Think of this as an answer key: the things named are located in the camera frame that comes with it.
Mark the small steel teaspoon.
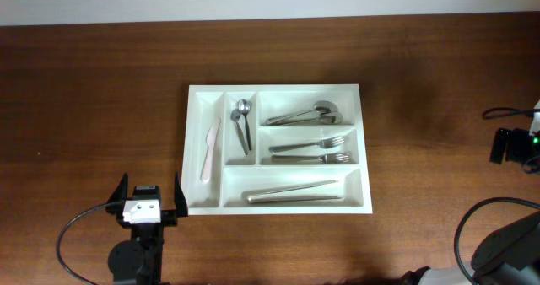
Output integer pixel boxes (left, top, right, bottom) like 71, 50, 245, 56
230, 109, 248, 155
237, 99, 252, 150

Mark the white plastic cutlery tray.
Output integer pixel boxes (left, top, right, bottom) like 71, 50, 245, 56
181, 84, 372, 215

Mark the white plastic knife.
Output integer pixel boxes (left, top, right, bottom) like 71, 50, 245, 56
200, 118, 221, 184

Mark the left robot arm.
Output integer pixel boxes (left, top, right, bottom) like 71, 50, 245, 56
106, 175, 188, 285

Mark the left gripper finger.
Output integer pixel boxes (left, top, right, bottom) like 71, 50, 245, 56
107, 173, 128, 203
174, 172, 189, 217

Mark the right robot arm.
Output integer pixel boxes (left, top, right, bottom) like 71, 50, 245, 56
397, 128, 539, 285

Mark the steel tablespoon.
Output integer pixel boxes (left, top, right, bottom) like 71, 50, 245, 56
276, 111, 344, 126
265, 100, 338, 126

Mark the steel fork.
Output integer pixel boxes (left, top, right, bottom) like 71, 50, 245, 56
268, 136, 345, 153
271, 153, 353, 164

